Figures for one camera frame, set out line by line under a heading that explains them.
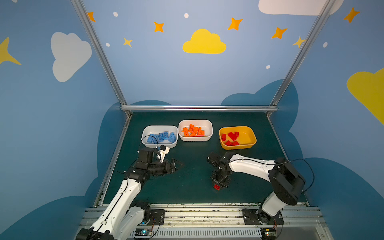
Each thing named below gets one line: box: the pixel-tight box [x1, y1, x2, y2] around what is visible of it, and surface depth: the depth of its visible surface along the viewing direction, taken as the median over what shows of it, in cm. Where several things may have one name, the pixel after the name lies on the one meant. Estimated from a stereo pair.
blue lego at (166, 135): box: [163, 131, 169, 140], surface depth 107 cm
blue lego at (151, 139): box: [147, 134, 159, 144], surface depth 106 cm
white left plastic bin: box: [141, 125, 179, 148], surface depth 106 cm
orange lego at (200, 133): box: [196, 126, 205, 137], surface depth 110 cm
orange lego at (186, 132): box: [181, 126, 190, 137], surface depth 110 cm
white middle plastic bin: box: [178, 119, 214, 141], surface depth 110 cm
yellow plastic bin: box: [219, 126, 257, 150], surface depth 108 cm
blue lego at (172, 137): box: [168, 132, 176, 143], surface depth 103 cm
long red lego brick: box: [228, 131, 239, 141], surface depth 110 cm
